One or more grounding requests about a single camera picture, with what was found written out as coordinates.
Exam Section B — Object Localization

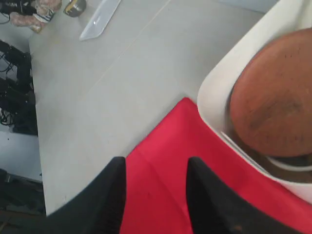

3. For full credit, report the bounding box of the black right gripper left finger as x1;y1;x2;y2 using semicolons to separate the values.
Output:
45;156;126;234

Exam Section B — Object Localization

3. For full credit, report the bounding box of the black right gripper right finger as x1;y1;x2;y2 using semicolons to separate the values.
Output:
186;157;297;234

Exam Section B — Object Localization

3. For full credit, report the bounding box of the red tablecloth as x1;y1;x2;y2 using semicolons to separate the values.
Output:
120;98;312;234

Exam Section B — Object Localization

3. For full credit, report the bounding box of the round wooden plate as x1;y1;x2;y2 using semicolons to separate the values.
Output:
230;28;312;157

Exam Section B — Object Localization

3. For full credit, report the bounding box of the cream plastic storage bin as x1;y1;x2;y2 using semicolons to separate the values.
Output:
197;0;312;203

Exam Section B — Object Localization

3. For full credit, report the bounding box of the black equipment rack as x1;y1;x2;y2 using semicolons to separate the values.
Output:
0;41;38;136

